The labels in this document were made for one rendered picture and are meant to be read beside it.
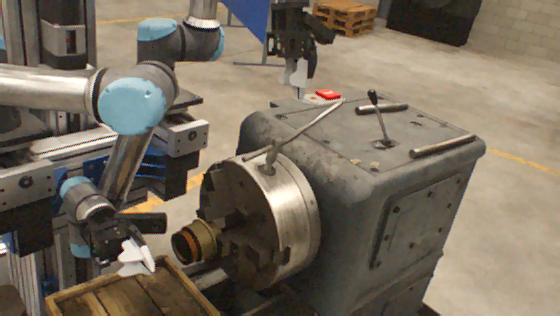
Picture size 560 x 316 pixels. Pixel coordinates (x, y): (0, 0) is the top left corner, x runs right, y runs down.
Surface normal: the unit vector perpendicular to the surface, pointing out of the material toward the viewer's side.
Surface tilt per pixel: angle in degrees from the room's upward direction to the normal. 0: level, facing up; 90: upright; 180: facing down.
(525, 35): 90
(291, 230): 65
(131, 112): 90
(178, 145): 90
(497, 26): 90
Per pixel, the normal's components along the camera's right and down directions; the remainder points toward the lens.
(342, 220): -0.74, 0.20
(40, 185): 0.74, 0.41
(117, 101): 0.07, 0.46
